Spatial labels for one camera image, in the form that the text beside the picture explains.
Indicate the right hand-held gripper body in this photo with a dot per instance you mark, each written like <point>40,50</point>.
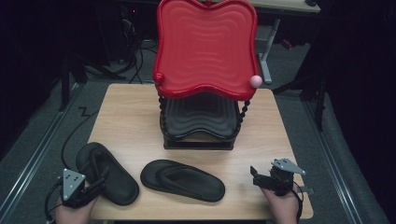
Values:
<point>285,174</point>

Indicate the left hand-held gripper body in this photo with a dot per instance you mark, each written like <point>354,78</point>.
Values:
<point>73,183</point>

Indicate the black slipper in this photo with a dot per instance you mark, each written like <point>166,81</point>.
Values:
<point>107,174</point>
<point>183,180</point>

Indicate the red and black shoe rack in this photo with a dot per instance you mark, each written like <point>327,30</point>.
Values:
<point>205,49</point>

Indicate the person's left hand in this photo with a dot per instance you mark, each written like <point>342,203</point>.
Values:
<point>74,214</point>

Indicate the person's right hand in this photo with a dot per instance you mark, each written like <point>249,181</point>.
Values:
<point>281,207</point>

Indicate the grey tape mark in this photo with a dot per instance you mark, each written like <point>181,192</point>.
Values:
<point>306,189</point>

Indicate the black stand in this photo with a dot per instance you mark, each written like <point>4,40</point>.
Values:
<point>319,99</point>
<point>65,81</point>

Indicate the white desk leg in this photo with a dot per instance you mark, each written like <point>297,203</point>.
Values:
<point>268,46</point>

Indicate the light desk top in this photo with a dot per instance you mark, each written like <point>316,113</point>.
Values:
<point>286,5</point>

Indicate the metal floor rail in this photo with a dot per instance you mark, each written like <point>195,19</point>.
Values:
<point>333,161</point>
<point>37,149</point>

